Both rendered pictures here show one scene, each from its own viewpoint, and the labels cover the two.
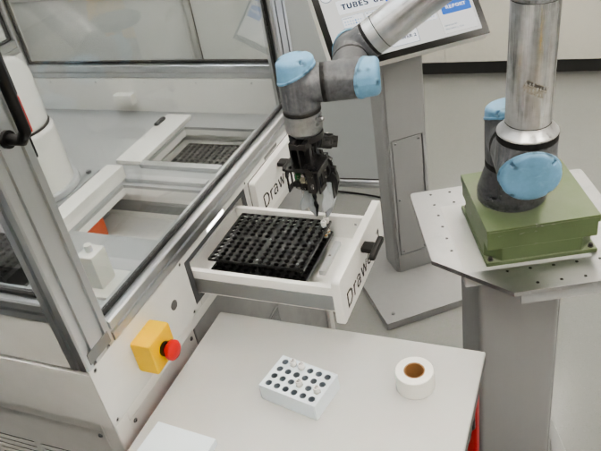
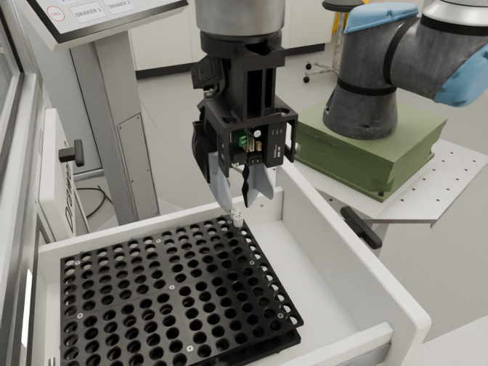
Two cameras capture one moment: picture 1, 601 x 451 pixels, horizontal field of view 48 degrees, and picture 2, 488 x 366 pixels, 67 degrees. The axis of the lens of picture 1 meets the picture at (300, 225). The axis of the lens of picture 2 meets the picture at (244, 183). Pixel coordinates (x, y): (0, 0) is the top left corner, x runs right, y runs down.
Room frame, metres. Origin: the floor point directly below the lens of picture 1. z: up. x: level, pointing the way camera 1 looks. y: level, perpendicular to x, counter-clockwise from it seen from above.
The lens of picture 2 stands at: (0.98, 0.21, 1.23)
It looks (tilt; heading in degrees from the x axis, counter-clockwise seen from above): 37 degrees down; 311
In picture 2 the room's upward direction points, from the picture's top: straight up
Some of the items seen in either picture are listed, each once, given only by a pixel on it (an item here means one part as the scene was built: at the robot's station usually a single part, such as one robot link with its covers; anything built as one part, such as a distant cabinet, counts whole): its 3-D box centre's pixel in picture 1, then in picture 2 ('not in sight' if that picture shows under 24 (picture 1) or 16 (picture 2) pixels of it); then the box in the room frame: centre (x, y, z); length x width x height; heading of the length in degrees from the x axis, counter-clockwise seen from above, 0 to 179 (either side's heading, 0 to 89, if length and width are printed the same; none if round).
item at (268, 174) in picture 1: (277, 173); (59, 173); (1.54, 0.03, 0.87); 0.29 x 0.02 x 0.11; 153
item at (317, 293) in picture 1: (269, 251); (168, 310); (1.21, 0.08, 0.86); 0.40 x 0.26 x 0.06; 63
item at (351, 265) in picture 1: (359, 259); (330, 253); (1.11, -0.11, 0.87); 0.29 x 0.02 x 0.11; 153
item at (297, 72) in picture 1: (299, 84); not in sight; (1.20, -0.05, 1.24); 0.09 x 0.08 x 0.11; 80
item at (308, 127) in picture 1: (305, 122); (243, 5); (1.20, -0.05, 1.16); 0.08 x 0.08 x 0.05
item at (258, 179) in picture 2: (325, 202); (261, 181); (1.19, -0.06, 0.97); 0.06 x 0.03 x 0.09; 153
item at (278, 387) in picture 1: (299, 387); not in sight; (0.88, 0.06, 0.78); 0.12 x 0.08 x 0.04; 52
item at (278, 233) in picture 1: (273, 251); (175, 305); (1.21, 0.07, 0.87); 0.22 x 0.18 x 0.06; 63
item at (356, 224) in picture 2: (370, 247); (351, 229); (1.10, -0.13, 0.91); 0.07 x 0.04 x 0.01; 153
